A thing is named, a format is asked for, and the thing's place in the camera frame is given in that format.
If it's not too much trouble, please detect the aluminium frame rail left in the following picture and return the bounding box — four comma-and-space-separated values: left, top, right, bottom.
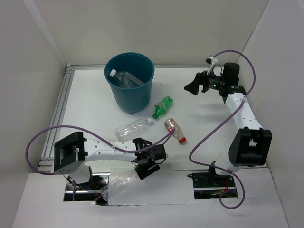
38, 67, 75, 173

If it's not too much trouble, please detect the green plastic bottle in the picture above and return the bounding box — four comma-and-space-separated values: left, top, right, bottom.
152, 96, 173, 120

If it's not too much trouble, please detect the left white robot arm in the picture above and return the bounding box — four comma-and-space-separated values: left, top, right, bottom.
54, 132, 168, 190

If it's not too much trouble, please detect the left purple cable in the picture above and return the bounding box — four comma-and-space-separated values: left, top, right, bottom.
25, 125, 177, 176

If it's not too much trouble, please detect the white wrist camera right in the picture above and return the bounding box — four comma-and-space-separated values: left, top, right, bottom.
206, 56, 218, 73

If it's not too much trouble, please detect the crushed clear bottle front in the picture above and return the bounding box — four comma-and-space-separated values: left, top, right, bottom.
100, 171, 139, 201

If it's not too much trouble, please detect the clear bottle white label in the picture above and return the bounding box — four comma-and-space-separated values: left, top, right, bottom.
109, 69, 144, 89

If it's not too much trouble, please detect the teal plastic bin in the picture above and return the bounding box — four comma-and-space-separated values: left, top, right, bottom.
104, 52, 155, 114

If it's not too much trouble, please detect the purple cable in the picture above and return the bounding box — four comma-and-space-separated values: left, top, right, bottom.
189, 50, 257, 209
25, 125, 177, 176

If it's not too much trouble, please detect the aluminium frame rail back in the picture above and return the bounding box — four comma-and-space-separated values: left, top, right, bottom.
66, 64, 207, 71

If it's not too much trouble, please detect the aluminium frame rail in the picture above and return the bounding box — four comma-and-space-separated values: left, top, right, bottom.
66, 64, 207, 71
38, 67, 75, 173

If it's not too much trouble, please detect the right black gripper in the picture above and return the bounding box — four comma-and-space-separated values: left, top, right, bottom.
184, 66, 226, 95

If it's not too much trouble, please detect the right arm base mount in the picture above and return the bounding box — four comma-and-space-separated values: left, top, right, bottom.
187, 168, 238, 200

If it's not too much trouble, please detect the clear bottle red cap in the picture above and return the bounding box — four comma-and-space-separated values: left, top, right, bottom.
164, 118, 187, 144

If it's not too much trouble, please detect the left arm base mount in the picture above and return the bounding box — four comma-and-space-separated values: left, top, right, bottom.
63, 172, 110, 206

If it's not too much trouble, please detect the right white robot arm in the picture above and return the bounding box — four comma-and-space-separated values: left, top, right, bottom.
184, 63, 272, 186

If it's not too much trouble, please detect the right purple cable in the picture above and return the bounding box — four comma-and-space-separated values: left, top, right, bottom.
189, 50, 257, 209

